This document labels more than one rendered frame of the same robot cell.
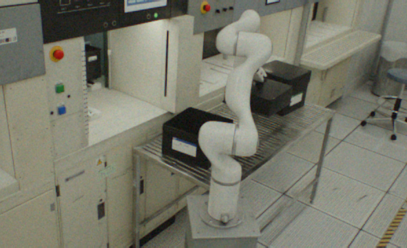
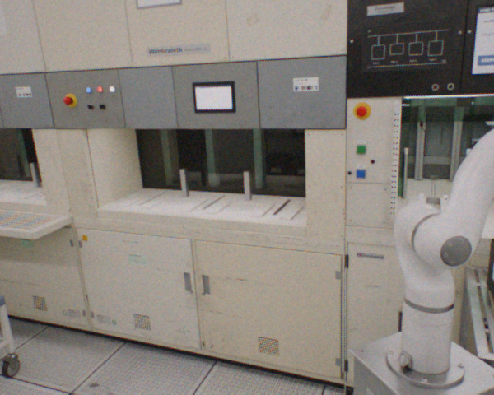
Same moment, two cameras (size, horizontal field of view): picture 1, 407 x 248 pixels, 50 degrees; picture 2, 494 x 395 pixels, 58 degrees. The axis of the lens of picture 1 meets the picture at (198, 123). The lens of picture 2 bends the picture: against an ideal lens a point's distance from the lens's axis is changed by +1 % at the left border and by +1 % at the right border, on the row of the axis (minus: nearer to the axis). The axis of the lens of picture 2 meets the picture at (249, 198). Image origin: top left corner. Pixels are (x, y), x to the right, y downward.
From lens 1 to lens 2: 1.35 m
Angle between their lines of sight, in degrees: 71
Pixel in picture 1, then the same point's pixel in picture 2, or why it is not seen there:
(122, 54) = not seen: outside the picture
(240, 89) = (472, 161)
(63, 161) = (356, 231)
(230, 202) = (413, 338)
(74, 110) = (378, 179)
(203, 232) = (367, 355)
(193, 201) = not seen: hidden behind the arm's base
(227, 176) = (408, 289)
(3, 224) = (286, 261)
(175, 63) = not seen: outside the picture
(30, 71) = (328, 123)
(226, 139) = (408, 225)
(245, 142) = (423, 235)
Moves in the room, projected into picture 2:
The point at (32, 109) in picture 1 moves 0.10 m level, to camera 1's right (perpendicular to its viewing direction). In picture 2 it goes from (327, 161) to (337, 166)
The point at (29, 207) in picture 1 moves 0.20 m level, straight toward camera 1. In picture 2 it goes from (313, 260) to (280, 274)
